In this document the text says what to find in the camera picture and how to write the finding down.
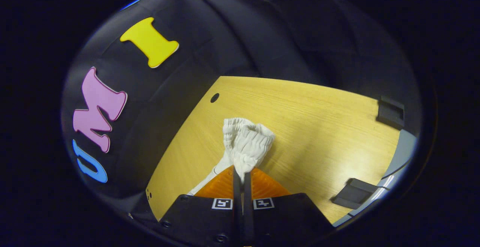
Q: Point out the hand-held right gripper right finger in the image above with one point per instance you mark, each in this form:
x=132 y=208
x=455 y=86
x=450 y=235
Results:
x=247 y=202

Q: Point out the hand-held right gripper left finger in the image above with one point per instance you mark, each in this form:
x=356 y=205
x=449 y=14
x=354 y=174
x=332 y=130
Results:
x=237 y=202

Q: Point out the white jeans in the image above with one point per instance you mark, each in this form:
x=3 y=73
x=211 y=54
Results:
x=247 y=145

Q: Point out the black backdrop cloth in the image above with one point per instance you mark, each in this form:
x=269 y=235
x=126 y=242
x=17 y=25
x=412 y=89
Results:
x=262 y=33

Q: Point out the black table edge bracket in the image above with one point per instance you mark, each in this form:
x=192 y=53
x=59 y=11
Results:
x=390 y=114
x=352 y=194

